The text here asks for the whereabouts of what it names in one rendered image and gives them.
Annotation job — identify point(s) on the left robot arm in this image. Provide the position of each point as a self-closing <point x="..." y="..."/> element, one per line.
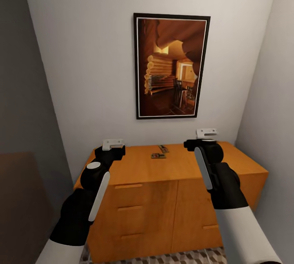
<point x="79" y="211"/>

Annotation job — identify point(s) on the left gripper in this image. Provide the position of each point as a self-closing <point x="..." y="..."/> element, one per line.
<point x="115" y="154"/>

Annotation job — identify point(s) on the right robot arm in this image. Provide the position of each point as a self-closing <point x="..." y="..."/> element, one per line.
<point x="243" y="239"/>

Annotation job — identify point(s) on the picture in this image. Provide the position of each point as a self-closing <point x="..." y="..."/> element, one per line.
<point x="169" y="62"/>

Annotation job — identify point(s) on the cabinet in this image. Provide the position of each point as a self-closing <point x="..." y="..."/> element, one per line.
<point x="162" y="206"/>

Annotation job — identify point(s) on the door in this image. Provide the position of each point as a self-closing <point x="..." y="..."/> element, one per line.
<point x="35" y="178"/>

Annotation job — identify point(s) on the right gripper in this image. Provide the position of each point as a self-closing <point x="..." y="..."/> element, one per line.
<point x="190" y="144"/>

